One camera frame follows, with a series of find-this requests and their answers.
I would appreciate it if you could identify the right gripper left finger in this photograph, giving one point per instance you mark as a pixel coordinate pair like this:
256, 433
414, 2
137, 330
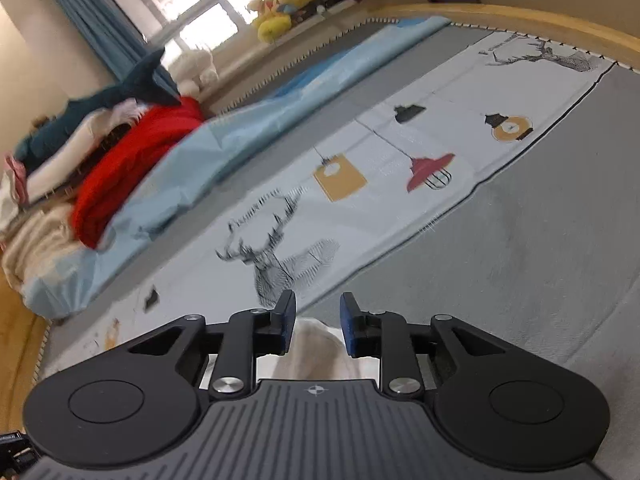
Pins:
247, 336

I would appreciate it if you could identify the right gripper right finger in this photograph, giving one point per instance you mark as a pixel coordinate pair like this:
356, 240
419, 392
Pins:
385, 337

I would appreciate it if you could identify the white long-sleeve shirt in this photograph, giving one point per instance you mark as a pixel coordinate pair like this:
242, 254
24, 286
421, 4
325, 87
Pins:
317, 353

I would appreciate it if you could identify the grey printed bed sheet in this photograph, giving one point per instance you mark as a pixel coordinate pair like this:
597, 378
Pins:
468, 176

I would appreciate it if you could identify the light blue duvet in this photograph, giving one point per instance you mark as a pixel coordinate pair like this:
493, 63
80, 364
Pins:
208, 155

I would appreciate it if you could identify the red blanket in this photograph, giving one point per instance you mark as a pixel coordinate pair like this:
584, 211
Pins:
123, 168

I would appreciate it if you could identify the cream folded blanket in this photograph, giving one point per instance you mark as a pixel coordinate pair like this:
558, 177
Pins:
36, 207

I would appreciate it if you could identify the white plush toy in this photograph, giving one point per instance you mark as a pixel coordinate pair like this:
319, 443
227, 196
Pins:
192, 72

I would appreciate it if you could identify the teal shark plush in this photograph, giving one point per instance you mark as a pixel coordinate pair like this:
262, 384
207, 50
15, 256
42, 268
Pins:
139, 84

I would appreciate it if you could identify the blue curtain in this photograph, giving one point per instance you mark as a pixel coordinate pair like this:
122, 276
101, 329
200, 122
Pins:
108, 32

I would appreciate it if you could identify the yellow plush toy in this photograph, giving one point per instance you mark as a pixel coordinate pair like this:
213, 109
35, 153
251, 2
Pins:
274, 18

